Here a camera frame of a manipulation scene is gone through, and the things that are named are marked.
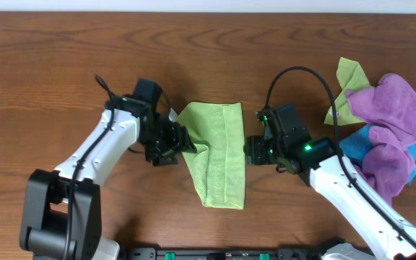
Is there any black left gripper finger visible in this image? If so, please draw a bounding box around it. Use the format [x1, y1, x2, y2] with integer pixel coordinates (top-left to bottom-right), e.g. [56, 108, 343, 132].
[178, 126, 197, 153]
[152, 150, 178, 167]

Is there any light green cloth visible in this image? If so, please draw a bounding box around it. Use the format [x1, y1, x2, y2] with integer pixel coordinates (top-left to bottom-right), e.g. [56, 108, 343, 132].
[178, 102, 246, 209]

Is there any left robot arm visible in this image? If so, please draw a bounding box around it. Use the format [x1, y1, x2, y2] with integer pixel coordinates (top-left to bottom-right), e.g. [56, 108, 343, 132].
[19, 103, 195, 260]

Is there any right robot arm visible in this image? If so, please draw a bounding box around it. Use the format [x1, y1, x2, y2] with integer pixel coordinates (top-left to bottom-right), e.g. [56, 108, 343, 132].
[244, 105, 416, 259]

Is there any blue cloth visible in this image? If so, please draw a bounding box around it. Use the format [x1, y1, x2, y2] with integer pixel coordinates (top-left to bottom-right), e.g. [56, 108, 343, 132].
[340, 125, 416, 189]

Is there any olive green cloth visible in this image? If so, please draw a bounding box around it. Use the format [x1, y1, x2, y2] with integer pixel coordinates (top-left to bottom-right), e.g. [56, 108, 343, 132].
[334, 57, 370, 126]

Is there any purple cloth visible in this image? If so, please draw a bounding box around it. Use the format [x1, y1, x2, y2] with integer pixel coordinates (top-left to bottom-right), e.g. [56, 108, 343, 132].
[346, 74, 416, 204]

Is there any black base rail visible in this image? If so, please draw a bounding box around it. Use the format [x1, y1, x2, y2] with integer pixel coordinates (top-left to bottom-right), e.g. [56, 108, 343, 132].
[117, 236, 375, 260]

